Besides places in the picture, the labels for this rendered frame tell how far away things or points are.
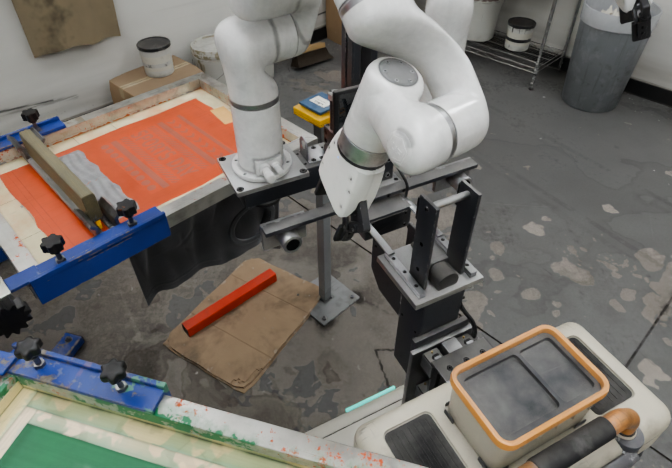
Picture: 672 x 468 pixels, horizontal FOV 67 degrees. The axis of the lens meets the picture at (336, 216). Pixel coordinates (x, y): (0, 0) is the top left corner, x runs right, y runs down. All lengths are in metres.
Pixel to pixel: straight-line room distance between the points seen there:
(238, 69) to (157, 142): 0.69
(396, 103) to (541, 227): 2.27
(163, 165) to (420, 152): 1.01
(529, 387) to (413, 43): 0.58
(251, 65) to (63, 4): 2.57
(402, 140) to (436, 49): 0.13
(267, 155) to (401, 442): 0.58
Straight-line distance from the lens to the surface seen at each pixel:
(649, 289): 2.73
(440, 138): 0.58
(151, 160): 1.51
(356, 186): 0.70
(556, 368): 0.97
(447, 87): 0.67
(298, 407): 2.01
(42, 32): 3.41
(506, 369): 0.94
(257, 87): 0.95
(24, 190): 1.53
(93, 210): 1.28
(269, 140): 1.02
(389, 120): 0.59
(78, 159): 1.58
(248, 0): 0.86
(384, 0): 0.60
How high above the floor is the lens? 1.77
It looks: 41 degrees down
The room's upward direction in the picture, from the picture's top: straight up
